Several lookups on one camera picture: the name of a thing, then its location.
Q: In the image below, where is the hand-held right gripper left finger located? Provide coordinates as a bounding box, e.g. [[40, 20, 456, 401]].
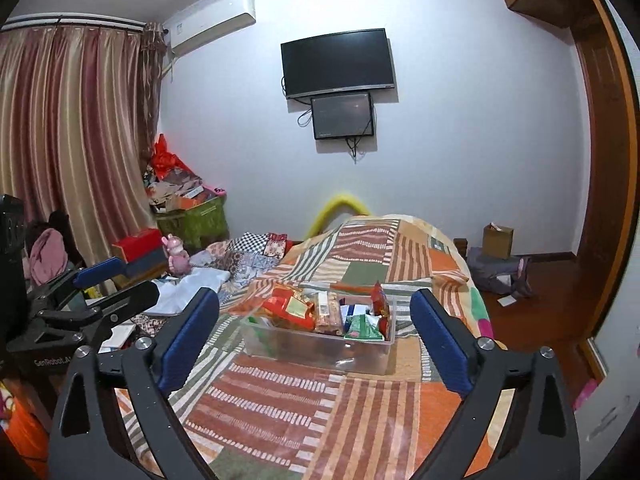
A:
[[47, 287, 221, 480]]

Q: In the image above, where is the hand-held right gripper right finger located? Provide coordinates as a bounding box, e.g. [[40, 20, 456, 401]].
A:
[[410, 288, 581, 480]]

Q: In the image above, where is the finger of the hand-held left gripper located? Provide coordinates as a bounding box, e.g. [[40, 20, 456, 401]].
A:
[[27, 256, 127, 311], [30, 281, 160, 346]]

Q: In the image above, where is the clear bag of orange snacks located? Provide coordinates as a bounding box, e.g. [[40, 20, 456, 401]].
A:
[[260, 284, 303, 328]]

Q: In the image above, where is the beige cracker block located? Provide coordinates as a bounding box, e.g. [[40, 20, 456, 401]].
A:
[[314, 291, 347, 337]]

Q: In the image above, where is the clear plastic container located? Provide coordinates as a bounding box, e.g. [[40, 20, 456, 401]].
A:
[[239, 282, 398, 376]]

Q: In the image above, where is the pink garment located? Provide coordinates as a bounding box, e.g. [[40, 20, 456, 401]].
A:
[[29, 228, 68, 286]]

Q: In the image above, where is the white cardboard box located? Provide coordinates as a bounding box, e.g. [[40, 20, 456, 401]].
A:
[[97, 324, 137, 353]]

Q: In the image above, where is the dark blue box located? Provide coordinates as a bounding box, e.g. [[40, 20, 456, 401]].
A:
[[122, 252, 168, 282]]

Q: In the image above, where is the red box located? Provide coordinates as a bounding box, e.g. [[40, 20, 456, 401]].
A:
[[111, 228, 165, 263]]

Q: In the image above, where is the pink toy figure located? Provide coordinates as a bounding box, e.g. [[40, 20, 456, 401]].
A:
[[161, 234, 192, 276]]

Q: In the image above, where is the tall red snack packet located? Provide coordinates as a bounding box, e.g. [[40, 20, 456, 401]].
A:
[[370, 281, 392, 341]]

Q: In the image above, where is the green white snack packet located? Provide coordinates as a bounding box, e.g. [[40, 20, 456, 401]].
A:
[[345, 312, 383, 342]]

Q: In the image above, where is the grey purple bag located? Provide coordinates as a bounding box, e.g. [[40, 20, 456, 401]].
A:
[[466, 247, 535, 299]]

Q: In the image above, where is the checkered patchwork quilt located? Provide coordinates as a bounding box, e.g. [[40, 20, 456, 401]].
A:
[[187, 231, 301, 301]]

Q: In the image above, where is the green storage box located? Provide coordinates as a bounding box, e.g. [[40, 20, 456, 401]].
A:
[[155, 195, 228, 251]]

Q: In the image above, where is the pile of papers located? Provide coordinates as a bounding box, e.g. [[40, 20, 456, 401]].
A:
[[145, 167, 206, 213]]

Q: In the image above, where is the gold snack packet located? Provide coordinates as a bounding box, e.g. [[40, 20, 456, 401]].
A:
[[285, 295, 317, 332]]

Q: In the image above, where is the brown cardboard box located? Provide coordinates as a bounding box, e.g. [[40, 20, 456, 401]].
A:
[[482, 222, 516, 260]]

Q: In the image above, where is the striped patchwork blanket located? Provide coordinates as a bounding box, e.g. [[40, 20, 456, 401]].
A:
[[112, 214, 506, 480]]

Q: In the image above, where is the red plastic bag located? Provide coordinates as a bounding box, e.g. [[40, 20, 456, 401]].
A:
[[151, 133, 187, 181]]

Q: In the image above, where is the striped curtain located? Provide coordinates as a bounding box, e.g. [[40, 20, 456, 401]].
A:
[[0, 22, 168, 301]]

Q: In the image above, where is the yellow foam tube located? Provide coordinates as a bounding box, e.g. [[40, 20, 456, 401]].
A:
[[306, 190, 371, 240]]

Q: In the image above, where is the brown wooden door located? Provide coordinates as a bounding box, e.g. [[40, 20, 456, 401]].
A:
[[570, 20, 632, 343]]

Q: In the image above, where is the white air conditioner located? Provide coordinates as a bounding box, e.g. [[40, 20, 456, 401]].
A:
[[162, 0, 257, 57]]

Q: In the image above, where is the pink wall sticker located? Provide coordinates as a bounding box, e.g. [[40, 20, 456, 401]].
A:
[[572, 377, 599, 412]]

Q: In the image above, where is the black hanging cable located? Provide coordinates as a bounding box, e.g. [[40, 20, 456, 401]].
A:
[[347, 136, 369, 164]]

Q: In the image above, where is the small black wall monitor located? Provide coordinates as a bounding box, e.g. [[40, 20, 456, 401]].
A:
[[310, 91, 376, 141]]

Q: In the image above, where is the curtain rail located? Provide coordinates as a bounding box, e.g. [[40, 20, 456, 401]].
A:
[[0, 14, 147, 32]]

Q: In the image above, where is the black wall television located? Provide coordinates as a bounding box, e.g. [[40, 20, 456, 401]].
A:
[[280, 28, 397, 100]]

